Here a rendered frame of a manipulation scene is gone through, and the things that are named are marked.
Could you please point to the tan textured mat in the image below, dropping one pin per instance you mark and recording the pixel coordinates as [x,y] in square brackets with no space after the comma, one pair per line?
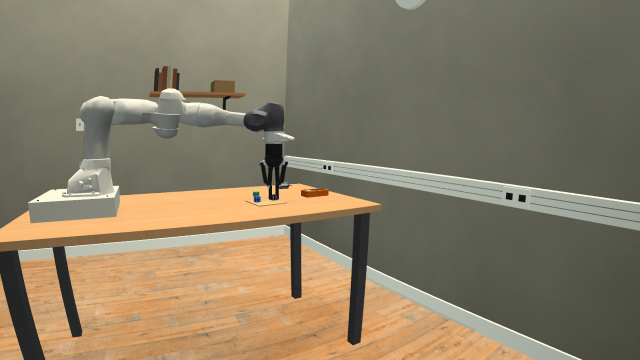
[266,202]

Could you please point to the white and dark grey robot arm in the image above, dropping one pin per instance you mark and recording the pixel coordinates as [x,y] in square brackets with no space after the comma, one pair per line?
[94,178]

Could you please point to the orange digital multimeter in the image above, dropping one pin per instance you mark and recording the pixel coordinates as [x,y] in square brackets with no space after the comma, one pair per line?
[315,192]

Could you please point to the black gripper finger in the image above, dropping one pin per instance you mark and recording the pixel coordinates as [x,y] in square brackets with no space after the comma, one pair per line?
[268,181]
[279,178]

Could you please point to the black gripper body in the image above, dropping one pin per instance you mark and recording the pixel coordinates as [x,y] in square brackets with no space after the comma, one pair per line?
[273,152]

